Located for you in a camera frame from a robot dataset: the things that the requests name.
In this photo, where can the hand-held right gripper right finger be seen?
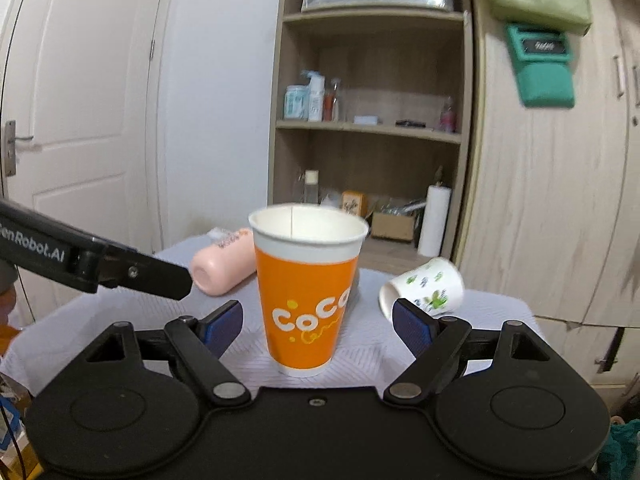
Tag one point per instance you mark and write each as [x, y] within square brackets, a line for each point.
[412, 330]

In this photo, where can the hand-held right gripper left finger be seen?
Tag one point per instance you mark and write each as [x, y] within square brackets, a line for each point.
[225, 322]

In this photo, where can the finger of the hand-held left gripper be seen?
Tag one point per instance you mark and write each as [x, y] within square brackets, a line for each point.
[155, 275]

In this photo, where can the white cup with green print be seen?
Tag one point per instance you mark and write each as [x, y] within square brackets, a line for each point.
[430, 282]

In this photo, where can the pink bottle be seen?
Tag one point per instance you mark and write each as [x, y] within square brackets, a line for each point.
[220, 265]
[448, 117]

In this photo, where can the orange paper cup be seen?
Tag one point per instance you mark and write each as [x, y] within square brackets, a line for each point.
[300, 285]

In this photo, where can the white table cloth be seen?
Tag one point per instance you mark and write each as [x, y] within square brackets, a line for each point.
[150, 310]

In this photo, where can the cardboard box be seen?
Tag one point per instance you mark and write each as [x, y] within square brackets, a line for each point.
[395, 227]

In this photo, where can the paper towel roll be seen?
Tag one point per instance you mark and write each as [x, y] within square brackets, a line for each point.
[434, 220]

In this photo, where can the orange box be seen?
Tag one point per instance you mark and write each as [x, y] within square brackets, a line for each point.
[354, 202]

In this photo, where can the white door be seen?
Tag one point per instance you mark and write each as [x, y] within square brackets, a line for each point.
[75, 110]

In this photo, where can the clear bottle with white cap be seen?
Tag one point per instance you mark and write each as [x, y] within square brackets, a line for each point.
[311, 187]

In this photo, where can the wooden shelf unit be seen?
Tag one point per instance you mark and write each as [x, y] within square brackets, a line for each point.
[375, 160]

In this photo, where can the wooden wardrobe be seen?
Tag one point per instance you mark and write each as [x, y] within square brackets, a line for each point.
[525, 185]

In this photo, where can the flat black item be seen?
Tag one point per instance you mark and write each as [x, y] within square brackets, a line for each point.
[410, 123]

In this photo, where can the small white box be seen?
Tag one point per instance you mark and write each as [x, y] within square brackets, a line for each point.
[366, 119]

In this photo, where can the white spray bottle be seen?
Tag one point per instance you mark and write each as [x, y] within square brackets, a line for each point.
[315, 100]

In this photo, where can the red bottle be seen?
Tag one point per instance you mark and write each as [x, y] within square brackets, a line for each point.
[330, 105]

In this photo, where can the teal cloth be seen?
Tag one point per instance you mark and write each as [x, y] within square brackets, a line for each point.
[622, 450]

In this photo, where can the teal bag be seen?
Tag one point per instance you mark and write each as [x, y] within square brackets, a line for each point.
[545, 80]

